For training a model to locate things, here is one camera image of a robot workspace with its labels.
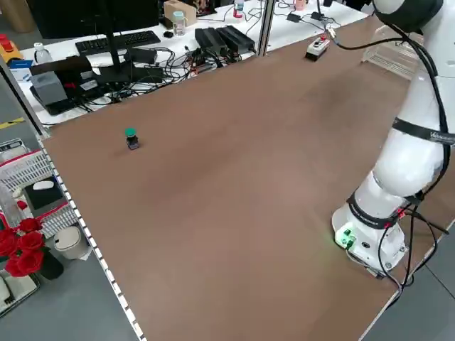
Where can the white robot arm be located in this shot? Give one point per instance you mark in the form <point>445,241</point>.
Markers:
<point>409,167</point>

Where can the green mushroom push button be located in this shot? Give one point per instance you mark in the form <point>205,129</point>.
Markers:
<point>131,133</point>

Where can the black power supply unit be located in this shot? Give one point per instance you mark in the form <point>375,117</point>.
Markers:
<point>236,37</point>
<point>209,39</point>

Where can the white push-button control box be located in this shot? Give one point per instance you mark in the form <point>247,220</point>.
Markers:
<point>316,48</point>

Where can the clear bottle with pale lid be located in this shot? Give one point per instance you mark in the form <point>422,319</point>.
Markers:
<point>178,23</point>

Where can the bottle with red label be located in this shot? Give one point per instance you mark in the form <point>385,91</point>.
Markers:
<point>238,10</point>

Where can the cardboard box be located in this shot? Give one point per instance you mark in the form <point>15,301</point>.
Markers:
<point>188,12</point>

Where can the black power adapter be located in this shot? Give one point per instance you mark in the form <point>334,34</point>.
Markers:
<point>295,17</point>
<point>317,16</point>

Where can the black keyboard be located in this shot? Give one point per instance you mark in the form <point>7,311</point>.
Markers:
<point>117,40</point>

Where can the black monitor stand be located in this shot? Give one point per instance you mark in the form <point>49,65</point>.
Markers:
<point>112,42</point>

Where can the small white waste bin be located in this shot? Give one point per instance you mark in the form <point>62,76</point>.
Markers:
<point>69,243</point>

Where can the pink cup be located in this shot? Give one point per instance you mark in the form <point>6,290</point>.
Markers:
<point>300,4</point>

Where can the white computer mouse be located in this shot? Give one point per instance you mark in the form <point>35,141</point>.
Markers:
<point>42,185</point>

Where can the black mouse pad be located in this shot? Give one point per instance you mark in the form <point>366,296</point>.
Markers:
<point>42,199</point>

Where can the dark rectangular box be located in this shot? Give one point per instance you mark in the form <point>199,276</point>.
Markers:
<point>60,65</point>

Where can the grey box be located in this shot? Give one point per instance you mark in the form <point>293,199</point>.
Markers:
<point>48,89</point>

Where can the black vase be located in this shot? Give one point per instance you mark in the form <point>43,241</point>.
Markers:
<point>51,266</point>

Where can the white plastic basket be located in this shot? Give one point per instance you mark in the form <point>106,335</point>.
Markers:
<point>21,170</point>

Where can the red artificial rose bouquet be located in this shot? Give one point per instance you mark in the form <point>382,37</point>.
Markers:
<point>28,245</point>

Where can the black computer monitor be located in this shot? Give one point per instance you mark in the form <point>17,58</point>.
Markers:
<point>71,17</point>

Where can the clear bottle with white cap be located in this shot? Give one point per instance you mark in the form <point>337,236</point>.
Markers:
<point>41,55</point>

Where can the blue carton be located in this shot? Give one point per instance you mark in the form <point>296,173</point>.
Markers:
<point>21,67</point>

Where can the white tray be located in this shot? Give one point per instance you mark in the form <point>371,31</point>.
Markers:
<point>21,287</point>

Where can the aluminium frame post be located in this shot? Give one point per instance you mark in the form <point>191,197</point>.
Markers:
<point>266,28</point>

